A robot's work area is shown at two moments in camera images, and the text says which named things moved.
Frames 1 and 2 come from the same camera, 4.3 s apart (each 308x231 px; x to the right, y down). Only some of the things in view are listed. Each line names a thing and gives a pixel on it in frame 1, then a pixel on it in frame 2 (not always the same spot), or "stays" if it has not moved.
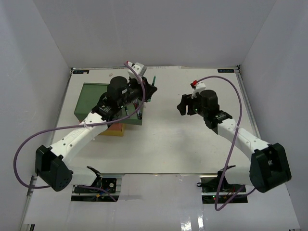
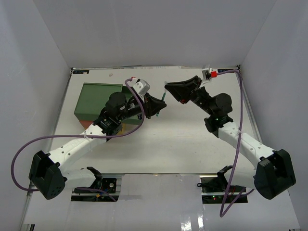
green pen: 149,100 to 157,114
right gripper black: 186,100 to 185,90
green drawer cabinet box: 89,96 stays
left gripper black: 149,89 to 151,105
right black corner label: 226,70 stays
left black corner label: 80,71 stays
